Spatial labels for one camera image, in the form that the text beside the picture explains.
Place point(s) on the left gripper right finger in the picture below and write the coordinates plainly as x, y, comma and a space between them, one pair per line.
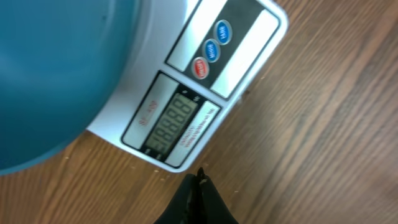
214, 208

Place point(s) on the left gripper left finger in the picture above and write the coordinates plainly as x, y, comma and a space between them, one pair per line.
182, 208

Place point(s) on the white digital kitchen scale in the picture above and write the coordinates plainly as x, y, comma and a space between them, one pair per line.
189, 65

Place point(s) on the teal metal bowl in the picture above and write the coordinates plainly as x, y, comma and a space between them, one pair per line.
60, 63

